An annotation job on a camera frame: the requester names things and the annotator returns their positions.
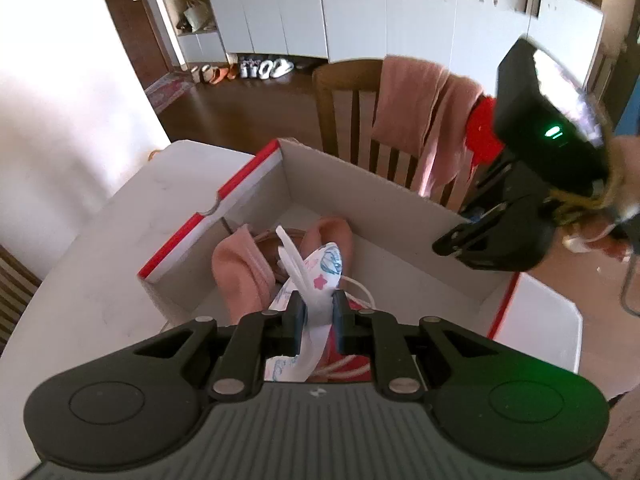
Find pink fleece garment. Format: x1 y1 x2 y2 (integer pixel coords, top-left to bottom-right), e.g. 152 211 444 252
212 217 355 325

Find red cloth on chair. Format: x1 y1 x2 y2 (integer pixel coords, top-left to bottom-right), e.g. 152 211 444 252
464 96 504 167

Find pink strawberry plush toy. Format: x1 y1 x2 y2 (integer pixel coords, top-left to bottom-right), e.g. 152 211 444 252
312 325 371 384

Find brown door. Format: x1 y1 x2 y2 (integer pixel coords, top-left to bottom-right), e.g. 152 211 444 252
105 0 170 90

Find person right hand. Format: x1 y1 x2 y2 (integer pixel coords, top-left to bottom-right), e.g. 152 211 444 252
560 134 640 261

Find white wall cabinet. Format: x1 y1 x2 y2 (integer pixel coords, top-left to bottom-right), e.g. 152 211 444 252
194 0 604 93

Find wooden chair far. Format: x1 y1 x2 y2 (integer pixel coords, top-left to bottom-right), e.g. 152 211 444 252
0 246 42 353

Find patterned face mask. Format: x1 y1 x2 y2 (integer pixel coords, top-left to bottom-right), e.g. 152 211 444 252
264 226 343 382

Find white tote bag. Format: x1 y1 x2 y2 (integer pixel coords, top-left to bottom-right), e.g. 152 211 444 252
183 0 213 32

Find pink scarf on chair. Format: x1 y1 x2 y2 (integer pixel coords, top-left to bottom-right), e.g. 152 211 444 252
371 55 484 197

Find white usb cable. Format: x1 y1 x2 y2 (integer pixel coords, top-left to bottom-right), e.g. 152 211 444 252
314 275 378 376

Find white sneakers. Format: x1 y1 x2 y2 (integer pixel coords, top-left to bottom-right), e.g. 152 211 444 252
239 58 295 80

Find red cardboard box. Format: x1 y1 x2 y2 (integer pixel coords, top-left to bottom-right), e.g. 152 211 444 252
138 140 518 338

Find red patterned rug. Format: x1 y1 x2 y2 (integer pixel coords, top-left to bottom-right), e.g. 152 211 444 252
144 72 195 114

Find orange slippers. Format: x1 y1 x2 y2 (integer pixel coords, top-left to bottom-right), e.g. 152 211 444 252
190 64 239 86

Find wooden chair near box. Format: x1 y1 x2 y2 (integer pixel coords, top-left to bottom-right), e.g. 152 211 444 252
312 58 475 211

